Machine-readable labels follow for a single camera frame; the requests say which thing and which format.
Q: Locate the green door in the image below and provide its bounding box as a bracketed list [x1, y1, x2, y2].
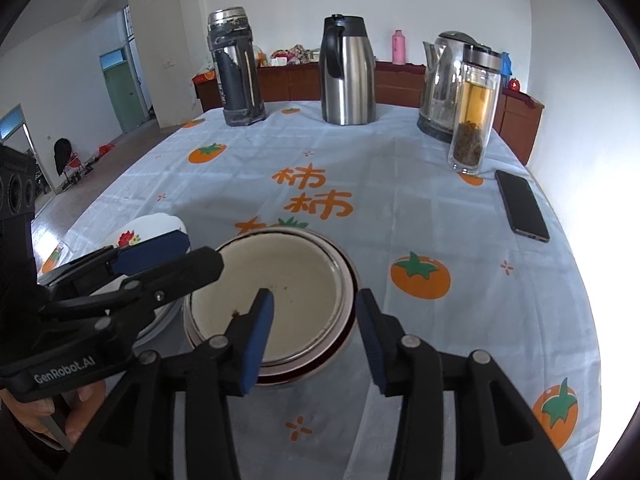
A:
[99, 49, 143, 133]

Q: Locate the white enamel bowl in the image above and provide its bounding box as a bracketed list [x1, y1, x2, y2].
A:
[190, 230, 349, 366]

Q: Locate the red white patterned bag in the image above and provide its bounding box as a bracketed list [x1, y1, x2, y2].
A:
[271, 45, 321, 66]

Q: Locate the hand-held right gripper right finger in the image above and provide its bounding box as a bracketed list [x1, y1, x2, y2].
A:
[355, 287, 573, 480]

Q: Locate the dark grey thermos flask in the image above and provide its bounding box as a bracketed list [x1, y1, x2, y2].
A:
[207, 7, 267, 127]

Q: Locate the steel carafe with black handle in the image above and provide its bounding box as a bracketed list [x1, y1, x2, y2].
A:
[320, 14, 377, 126]

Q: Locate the black stroller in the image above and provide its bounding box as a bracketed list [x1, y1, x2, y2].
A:
[54, 137, 83, 191]

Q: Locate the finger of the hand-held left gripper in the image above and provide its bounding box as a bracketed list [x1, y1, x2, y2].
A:
[37, 246, 225, 361]
[39, 229, 192, 289]

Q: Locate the persimmon print tablecloth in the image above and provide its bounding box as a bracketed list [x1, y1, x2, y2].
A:
[30, 100, 601, 480]

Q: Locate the brown wooden sideboard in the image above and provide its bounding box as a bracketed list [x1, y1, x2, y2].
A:
[192, 60, 546, 166]

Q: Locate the stainless steel bowl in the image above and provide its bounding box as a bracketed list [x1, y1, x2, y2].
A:
[182, 226, 361, 386]

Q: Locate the person's left hand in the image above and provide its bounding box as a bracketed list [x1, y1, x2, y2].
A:
[0, 379, 108, 445]

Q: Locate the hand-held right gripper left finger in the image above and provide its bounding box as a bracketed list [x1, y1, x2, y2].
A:
[57, 287, 276, 480]

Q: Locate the glass tea bottle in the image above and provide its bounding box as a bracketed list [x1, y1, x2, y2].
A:
[447, 43, 502, 174]

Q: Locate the stainless steel electric kettle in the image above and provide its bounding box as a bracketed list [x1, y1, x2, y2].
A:
[416, 31, 493, 145]

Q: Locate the black smartphone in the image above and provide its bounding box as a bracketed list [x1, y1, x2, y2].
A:
[495, 170, 551, 243]

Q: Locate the blue interior window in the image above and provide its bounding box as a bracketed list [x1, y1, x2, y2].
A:
[0, 105, 26, 141]

